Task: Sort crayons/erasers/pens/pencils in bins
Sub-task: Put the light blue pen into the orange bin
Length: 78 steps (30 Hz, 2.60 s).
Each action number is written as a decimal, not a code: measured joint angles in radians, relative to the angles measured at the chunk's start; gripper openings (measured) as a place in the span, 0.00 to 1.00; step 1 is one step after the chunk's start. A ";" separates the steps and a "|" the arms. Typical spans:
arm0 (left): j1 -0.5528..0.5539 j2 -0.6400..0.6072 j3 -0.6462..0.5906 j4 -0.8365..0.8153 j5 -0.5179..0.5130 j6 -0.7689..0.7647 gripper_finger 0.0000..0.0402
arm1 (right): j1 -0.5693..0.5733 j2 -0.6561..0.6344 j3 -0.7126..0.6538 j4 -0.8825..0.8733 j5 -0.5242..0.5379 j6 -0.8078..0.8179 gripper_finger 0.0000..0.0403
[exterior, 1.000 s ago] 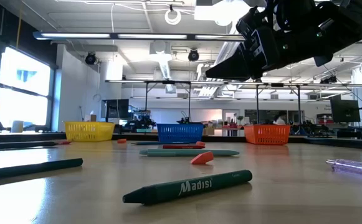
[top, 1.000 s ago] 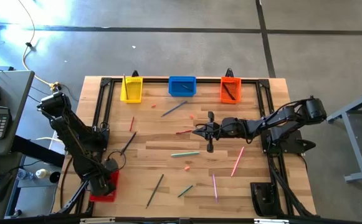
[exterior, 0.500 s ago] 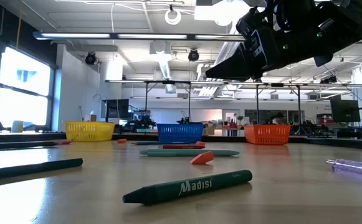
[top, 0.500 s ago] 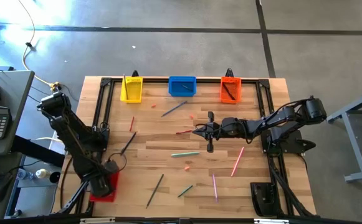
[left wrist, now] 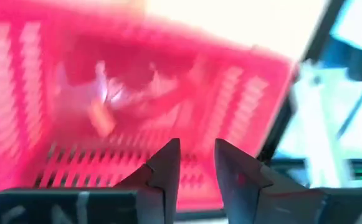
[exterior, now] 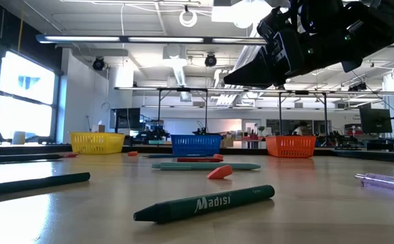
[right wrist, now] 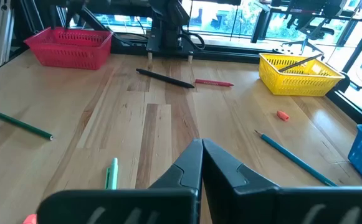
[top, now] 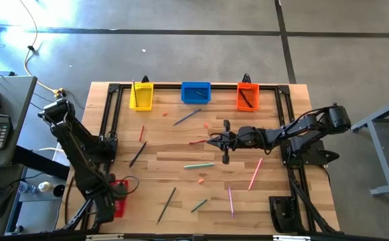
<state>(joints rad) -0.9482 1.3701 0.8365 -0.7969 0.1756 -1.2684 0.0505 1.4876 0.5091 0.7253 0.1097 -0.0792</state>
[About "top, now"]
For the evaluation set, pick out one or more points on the orange plastic basket bin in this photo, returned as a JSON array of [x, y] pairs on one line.
[[240, 102]]

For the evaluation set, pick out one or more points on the red pencil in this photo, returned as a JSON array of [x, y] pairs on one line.
[[142, 133]]

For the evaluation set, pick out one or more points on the green Madisi crayon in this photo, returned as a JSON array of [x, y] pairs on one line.
[[199, 205]]

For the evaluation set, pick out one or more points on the small white bottle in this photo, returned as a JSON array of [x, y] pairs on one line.
[[45, 186]]

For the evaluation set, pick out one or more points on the black triangular bracket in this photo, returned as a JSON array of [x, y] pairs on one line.
[[145, 80], [246, 79]]

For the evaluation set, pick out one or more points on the black desk beam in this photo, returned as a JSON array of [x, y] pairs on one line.
[[40, 162]]

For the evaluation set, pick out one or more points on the pink pen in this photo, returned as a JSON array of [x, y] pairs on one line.
[[255, 174]]

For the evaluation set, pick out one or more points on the blue plastic basket bin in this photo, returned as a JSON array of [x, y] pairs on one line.
[[189, 97]]

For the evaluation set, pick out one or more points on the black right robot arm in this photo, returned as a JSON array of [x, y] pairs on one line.
[[281, 132]]

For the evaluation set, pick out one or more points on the dark teal pen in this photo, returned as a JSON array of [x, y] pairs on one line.
[[246, 98]]

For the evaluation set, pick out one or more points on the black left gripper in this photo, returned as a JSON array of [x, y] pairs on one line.
[[105, 192]]

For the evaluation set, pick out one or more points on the grey desk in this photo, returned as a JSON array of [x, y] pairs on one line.
[[20, 100]]

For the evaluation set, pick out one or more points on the clear plastic water bottle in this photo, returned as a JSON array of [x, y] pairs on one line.
[[26, 188]]

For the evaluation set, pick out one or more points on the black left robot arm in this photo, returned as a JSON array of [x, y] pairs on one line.
[[68, 137]]

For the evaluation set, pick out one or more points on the grey metal table frame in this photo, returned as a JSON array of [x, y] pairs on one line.
[[381, 154]]

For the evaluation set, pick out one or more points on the black round lid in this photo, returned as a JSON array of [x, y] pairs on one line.
[[59, 190]]

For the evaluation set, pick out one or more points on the blue pencil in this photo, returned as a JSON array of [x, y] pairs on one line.
[[187, 117]]

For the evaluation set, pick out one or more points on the silver metal bracket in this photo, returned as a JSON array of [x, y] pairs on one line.
[[103, 237], [291, 238]]

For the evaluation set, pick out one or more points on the red plastic basket bin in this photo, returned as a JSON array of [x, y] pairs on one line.
[[122, 207]]

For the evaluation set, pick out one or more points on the black plastic cradle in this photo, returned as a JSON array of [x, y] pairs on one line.
[[283, 217]]

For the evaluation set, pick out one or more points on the red crayon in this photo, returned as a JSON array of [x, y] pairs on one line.
[[197, 142]]

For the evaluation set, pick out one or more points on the black diagonal strut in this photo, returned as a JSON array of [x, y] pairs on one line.
[[77, 216]]

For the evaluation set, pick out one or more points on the black computer mouse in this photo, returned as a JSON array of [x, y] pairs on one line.
[[0, 201]]

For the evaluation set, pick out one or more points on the purple translucent pen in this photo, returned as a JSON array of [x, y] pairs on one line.
[[231, 202]]

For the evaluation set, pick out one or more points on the yellow plastic basket bin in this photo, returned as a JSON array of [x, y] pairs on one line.
[[145, 100]]

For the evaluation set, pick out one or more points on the black aluminium table frame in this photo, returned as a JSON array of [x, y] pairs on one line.
[[167, 86]]

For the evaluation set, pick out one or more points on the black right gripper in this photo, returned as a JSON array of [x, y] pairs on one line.
[[232, 140]]

